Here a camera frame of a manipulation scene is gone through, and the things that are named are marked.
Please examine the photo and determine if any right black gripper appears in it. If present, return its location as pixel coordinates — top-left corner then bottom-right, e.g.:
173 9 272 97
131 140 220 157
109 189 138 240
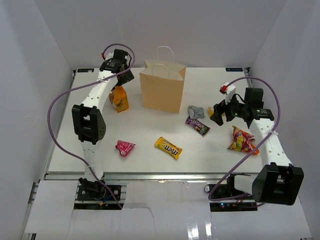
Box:
210 92 249 126

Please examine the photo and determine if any orange gummy snack bag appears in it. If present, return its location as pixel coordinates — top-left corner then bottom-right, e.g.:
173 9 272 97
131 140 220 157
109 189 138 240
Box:
109 86 129 113

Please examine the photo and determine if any colourful Fox's candy bag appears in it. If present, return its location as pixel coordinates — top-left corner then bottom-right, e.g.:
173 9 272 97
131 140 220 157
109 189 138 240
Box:
228 125 256 154

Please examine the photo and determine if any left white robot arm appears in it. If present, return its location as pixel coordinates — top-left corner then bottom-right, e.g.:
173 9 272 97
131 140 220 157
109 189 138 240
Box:
71 49 134 200

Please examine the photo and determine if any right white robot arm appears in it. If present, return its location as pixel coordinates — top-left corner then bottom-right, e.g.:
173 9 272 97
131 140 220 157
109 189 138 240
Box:
211 84 304 206

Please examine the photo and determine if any brown paper bag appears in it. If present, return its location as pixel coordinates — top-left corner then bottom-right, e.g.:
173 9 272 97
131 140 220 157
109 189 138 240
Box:
139 58 186 114

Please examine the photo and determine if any yellow snack bar packet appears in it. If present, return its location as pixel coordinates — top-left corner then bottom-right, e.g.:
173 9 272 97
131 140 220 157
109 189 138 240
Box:
208 107 214 117

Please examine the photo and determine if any brown M&M's packet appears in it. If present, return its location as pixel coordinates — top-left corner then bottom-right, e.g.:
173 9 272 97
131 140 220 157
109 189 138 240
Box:
185 116 210 136

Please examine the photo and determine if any silver foil snack packet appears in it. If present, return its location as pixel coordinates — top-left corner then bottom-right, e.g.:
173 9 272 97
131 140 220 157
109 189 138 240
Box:
188 105 205 119

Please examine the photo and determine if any yellow M&M's packet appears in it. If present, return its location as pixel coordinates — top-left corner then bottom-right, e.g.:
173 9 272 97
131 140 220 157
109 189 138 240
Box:
154 137 183 160

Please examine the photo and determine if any pink candy packet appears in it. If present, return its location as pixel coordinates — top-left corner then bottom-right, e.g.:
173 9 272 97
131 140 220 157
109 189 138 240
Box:
115 140 135 157

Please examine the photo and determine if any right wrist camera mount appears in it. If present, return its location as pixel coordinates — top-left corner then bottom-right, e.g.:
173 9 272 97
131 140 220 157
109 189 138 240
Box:
219 82 236 105

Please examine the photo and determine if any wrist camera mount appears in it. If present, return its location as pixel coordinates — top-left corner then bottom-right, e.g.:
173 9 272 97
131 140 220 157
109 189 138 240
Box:
101 51 114 61
219 82 236 105

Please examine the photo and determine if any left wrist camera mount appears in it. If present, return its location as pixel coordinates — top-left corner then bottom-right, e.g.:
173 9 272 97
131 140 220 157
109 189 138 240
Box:
101 51 114 61

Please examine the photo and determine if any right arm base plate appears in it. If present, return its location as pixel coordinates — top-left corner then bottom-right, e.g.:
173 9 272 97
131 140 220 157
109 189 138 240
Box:
209 184 258 213

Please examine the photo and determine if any aluminium table frame rail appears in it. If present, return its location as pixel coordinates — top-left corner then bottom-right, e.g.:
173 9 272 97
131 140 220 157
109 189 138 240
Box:
43 172 261 182

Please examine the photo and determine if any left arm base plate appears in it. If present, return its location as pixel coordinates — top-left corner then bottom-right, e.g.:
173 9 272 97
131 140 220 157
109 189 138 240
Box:
76 177 114 202

